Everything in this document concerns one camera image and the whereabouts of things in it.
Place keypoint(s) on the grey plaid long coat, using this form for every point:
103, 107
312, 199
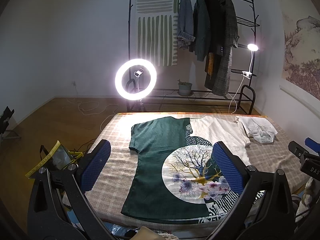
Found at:
219, 82

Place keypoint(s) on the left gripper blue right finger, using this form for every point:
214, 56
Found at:
230, 165

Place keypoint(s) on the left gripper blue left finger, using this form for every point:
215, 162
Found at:
92, 164

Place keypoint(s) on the yellow trimmed clear bag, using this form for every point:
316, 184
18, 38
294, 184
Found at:
58, 158

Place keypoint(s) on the black metal clothes rack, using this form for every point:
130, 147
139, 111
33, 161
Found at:
238, 85

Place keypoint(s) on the black stand at left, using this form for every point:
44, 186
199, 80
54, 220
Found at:
4, 124

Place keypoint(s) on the white ring light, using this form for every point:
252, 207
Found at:
147, 65

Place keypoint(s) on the right gloved hand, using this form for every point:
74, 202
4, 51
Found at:
309, 197

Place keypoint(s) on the white clip lamp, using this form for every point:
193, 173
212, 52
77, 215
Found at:
252, 47

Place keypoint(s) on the green white tree print shirt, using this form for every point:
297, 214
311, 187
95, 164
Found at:
177, 179

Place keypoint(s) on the green potted plant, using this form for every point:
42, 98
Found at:
184, 88

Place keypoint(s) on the blue denim jacket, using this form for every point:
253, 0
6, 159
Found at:
185, 25

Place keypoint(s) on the dark green jacket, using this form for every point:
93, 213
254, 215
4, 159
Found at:
201, 30

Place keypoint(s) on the landscape painting wall scroll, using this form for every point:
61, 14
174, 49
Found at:
301, 55

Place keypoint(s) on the black jacket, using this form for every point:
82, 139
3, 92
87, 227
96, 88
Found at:
216, 25

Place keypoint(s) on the green striped wall cloth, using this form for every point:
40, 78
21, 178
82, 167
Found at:
156, 22

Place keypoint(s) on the beige plaid bed cover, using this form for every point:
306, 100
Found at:
112, 186

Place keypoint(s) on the folded white garment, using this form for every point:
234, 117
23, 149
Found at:
260, 129

